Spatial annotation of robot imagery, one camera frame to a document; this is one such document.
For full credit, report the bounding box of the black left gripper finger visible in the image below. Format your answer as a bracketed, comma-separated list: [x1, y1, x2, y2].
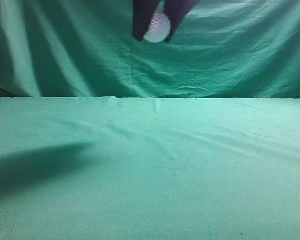
[163, 0, 200, 43]

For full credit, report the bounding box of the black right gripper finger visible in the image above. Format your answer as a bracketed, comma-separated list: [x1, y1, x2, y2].
[132, 0, 161, 42]

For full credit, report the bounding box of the white dimpled golf ball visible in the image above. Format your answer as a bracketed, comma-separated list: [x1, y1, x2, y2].
[143, 11, 171, 43]

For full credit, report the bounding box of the green backdrop cloth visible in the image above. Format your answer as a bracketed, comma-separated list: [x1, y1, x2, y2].
[0, 0, 300, 99]

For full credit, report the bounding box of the green table cloth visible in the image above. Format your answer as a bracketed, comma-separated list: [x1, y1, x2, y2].
[0, 97, 300, 240]

